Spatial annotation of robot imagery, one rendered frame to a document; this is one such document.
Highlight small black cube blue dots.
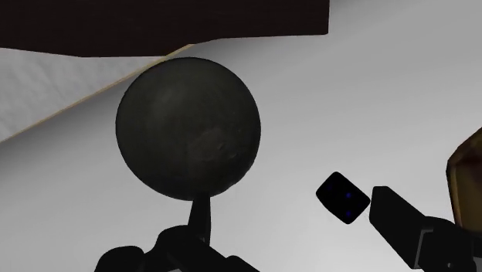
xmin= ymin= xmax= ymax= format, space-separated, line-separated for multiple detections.
xmin=314 ymin=171 xmax=372 ymax=226

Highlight dark grey round plate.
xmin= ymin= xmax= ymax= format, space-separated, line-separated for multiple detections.
xmin=114 ymin=56 xmax=263 ymax=202

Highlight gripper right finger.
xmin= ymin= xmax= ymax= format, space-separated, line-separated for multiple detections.
xmin=368 ymin=185 xmax=482 ymax=272

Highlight brown yellow rounded object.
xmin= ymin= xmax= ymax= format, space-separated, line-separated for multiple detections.
xmin=445 ymin=127 xmax=482 ymax=232

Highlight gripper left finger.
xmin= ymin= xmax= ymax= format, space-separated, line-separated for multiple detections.
xmin=93 ymin=192 xmax=261 ymax=272

